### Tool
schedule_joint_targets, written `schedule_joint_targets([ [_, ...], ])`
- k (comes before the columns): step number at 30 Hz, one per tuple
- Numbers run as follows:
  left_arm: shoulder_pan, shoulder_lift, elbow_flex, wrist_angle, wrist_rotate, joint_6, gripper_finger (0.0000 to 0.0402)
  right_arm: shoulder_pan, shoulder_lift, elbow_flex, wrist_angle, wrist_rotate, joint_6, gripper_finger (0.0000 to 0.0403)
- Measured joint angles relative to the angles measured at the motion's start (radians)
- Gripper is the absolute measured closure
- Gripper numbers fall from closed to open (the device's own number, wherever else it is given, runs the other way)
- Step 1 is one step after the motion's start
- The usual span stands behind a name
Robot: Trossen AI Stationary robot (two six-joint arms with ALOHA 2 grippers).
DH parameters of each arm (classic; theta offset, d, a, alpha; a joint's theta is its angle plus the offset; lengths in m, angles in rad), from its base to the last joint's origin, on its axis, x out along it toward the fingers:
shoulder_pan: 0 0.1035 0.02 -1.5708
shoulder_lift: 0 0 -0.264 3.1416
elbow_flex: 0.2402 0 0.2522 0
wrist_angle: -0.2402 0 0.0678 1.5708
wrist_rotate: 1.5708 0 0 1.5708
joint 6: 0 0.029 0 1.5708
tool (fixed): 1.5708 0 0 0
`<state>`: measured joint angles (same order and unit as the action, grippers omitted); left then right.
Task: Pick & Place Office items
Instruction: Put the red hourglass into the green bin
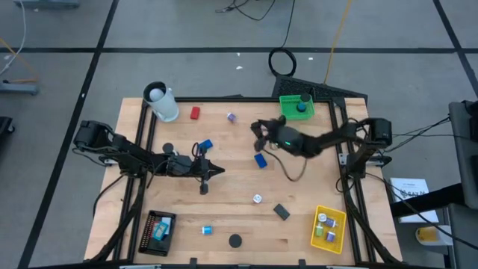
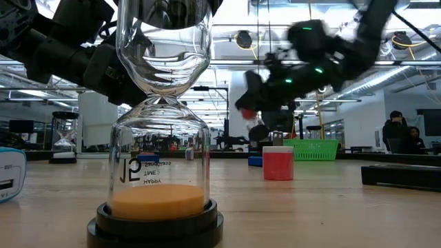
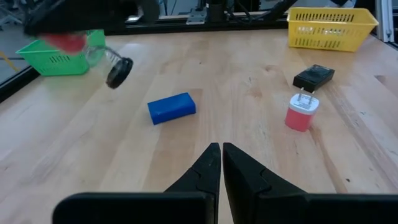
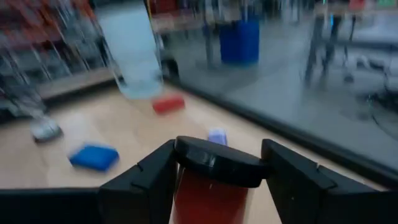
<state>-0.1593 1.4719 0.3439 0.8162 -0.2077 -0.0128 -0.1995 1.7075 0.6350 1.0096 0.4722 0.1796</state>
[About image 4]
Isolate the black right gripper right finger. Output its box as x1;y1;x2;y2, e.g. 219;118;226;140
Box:
261;138;398;224

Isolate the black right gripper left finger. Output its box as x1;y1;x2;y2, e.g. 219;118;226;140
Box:
0;139;180;224

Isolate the blue rectangular block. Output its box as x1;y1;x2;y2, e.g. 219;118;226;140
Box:
68;142;121;172

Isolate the red sand hourglass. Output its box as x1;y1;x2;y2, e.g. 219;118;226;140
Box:
170;135;271;224

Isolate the red rectangular block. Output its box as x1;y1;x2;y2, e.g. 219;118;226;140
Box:
151;95;187;115

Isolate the purple translucent plug charger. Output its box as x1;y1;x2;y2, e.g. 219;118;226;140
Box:
207;128;228;146

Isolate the teal and white travel adapter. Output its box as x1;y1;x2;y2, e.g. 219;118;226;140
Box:
30;115;64;144

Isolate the white cylindrical cup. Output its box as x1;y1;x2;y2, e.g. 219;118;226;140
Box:
95;4;165;100

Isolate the dark metal desk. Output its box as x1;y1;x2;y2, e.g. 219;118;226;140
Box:
303;0;398;91

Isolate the blue plastic barrel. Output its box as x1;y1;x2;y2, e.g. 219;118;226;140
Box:
219;19;261;66

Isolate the metal storage shelving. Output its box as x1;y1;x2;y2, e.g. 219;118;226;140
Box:
0;0;106;82

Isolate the black aluminium table frame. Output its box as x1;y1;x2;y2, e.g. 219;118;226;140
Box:
0;67;398;189

